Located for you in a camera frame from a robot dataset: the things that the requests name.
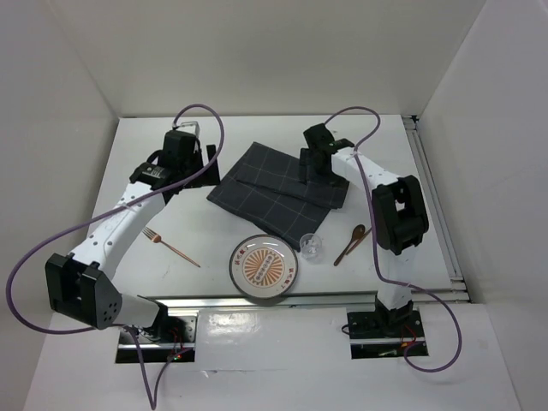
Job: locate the aluminium rail right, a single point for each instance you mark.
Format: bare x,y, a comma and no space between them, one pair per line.
458,284

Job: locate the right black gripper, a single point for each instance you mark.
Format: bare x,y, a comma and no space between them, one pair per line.
307,158

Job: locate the clear glass cup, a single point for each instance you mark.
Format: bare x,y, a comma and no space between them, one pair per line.
311,248

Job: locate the copper knife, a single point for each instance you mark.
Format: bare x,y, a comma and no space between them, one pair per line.
359,242

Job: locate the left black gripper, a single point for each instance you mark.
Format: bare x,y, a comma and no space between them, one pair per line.
207,178

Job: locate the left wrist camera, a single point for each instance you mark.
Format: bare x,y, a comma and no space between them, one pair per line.
190,127

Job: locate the dark checked cloth placemat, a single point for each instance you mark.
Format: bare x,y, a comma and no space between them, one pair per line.
263,188

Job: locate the brown wooden spoon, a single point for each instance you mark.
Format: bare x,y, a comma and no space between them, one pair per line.
358,233

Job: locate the aluminium rail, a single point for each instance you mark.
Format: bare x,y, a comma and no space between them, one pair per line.
458,284
308,300

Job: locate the aluminium rail front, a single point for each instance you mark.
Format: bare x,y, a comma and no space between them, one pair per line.
308,300

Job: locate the white plate orange sunburst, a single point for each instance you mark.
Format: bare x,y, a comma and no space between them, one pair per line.
263,267

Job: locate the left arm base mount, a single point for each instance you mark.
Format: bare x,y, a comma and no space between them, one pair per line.
178,343

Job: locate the copper fork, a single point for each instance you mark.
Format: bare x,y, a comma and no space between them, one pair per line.
157,239

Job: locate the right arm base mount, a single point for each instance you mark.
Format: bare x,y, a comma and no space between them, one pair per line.
370,338

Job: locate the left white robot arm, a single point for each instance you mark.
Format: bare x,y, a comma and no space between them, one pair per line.
80,283

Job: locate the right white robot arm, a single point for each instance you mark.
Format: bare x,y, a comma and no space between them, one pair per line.
399,218

